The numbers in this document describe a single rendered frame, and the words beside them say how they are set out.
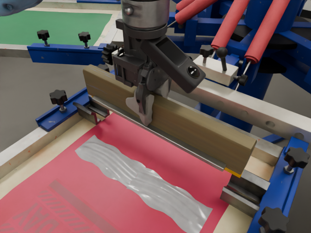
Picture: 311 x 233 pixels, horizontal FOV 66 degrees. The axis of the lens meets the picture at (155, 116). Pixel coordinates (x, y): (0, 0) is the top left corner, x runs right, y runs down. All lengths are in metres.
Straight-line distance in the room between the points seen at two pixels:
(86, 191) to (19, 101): 2.08
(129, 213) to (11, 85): 2.45
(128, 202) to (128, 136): 0.19
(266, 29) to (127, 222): 0.70
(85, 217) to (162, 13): 0.42
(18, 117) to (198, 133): 2.09
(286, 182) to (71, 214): 0.45
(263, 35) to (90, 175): 0.67
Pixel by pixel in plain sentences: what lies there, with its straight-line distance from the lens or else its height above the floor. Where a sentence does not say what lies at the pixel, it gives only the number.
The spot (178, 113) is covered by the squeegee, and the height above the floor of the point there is 1.14.
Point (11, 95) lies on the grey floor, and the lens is 2.72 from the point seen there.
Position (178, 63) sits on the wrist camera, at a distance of 0.40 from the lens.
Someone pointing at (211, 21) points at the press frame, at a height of 1.02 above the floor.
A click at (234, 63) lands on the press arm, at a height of 1.04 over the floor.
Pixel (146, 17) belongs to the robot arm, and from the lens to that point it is 0.38.
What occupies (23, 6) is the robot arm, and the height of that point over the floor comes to 1.36.
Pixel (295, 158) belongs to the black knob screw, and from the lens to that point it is 0.56.
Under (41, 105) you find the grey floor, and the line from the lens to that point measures 2.46.
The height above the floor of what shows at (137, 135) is 0.96.
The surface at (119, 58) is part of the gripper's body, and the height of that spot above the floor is 1.23.
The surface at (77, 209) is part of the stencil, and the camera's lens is 0.57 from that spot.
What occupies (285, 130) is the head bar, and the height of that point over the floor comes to 1.02.
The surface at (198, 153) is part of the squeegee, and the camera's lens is 0.48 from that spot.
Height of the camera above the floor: 1.45
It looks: 43 degrees down
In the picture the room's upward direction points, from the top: straight up
